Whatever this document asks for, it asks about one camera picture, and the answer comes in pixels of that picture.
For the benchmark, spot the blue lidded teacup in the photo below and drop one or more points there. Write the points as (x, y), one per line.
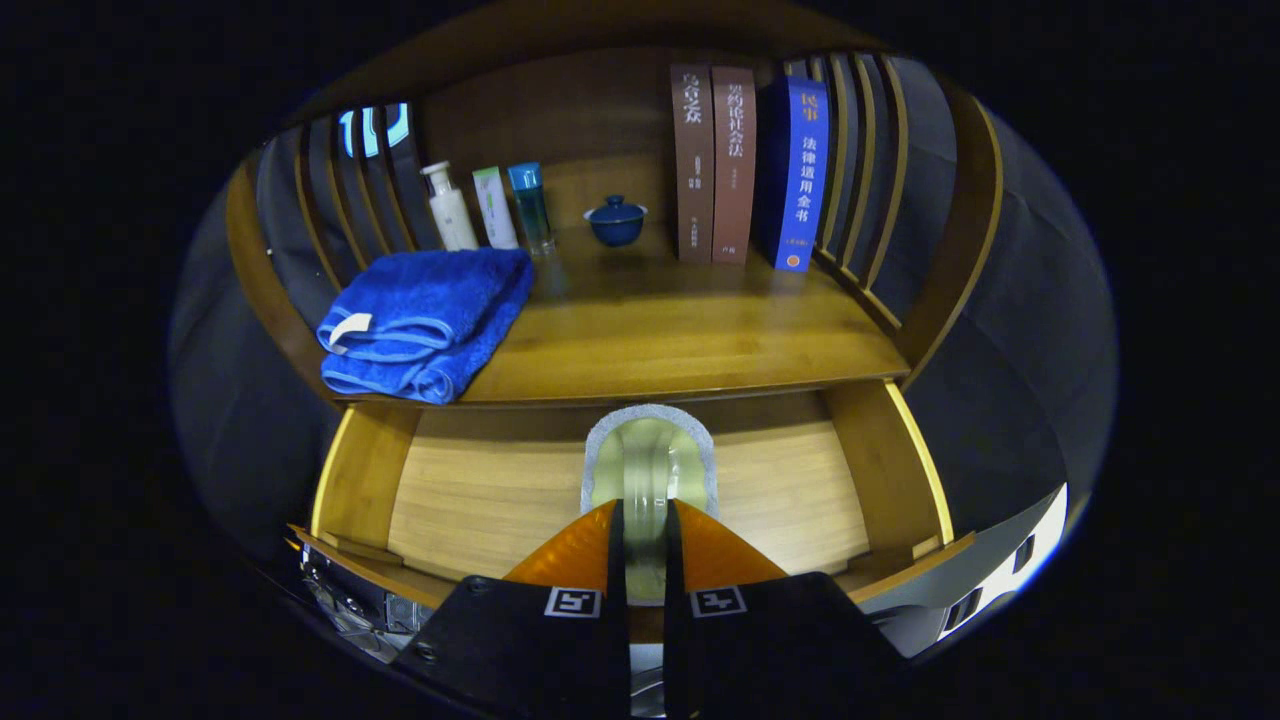
(615, 225)

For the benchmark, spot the grey metal electronics box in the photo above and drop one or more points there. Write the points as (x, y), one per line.
(360, 605)

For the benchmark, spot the dark brown book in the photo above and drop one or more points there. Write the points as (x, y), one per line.
(692, 170)

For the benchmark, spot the blue folded towel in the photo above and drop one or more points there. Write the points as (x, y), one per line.
(430, 300)

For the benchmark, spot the brown wooden cabinet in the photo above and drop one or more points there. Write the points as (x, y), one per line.
(600, 110)

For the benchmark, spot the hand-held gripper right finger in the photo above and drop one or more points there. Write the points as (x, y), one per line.
(673, 580)

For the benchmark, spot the reddish brown book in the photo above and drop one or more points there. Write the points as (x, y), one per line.
(734, 170)

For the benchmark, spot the white pump bottle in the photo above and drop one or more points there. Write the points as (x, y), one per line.
(452, 215)

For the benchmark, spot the wooden countertop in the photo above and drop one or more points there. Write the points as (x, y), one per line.
(680, 330)

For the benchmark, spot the white green tube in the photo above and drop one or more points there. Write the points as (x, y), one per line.
(495, 210)

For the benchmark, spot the brown wooden drawer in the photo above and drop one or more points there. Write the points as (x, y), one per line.
(480, 490)

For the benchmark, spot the white floor appliance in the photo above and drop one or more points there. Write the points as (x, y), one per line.
(990, 570)

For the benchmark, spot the blue book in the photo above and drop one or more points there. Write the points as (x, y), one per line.
(800, 170)

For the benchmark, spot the teal capped bottle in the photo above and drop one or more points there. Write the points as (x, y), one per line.
(530, 210)

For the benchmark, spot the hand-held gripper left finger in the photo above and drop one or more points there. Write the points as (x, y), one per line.
(617, 580)

